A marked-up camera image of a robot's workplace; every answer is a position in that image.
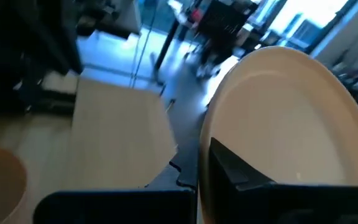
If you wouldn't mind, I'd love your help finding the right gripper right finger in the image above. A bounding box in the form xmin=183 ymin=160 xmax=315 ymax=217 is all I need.
xmin=208 ymin=136 xmax=358 ymax=224

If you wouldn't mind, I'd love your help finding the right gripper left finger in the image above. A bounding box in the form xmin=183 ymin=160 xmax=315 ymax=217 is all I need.
xmin=32 ymin=136 xmax=198 ymax=224

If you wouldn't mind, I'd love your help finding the pale grey plate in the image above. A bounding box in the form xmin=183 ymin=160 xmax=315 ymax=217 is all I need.
xmin=199 ymin=45 xmax=358 ymax=224

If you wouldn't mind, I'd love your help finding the black pole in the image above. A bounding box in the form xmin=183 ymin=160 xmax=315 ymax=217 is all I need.
xmin=153 ymin=18 xmax=180 ymax=87

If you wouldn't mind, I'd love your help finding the black wheeled cart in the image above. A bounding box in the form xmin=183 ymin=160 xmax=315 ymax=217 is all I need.
xmin=191 ymin=0 xmax=256 ymax=78

